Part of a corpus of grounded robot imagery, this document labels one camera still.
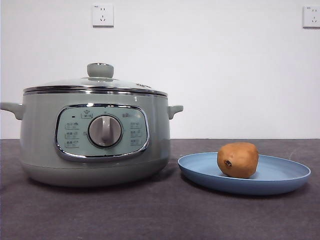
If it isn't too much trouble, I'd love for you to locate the blue round plate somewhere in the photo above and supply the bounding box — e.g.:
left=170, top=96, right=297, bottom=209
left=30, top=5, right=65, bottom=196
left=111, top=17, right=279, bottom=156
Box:
left=177, top=151, right=312, bottom=196

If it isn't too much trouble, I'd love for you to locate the pale green electric steamer pot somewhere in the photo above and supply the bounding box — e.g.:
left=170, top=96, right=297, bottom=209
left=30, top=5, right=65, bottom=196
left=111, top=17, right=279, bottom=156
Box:
left=0, top=86, right=185, bottom=188

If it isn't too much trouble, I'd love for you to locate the brown potato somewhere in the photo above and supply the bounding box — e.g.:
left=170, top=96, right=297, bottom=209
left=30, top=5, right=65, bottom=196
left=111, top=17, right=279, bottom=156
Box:
left=216, top=142, right=260, bottom=180

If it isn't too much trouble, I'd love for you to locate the glass lid with green knob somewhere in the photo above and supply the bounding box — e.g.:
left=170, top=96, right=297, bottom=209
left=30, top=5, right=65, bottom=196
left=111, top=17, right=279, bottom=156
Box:
left=23, top=62, right=168, bottom=98

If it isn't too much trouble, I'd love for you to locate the white wall socket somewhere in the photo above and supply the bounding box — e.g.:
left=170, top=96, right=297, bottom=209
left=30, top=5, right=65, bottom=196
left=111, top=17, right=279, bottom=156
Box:
left=92, top=3, right=115, bottom=28
left=302, top=5, right=320, bottom=29

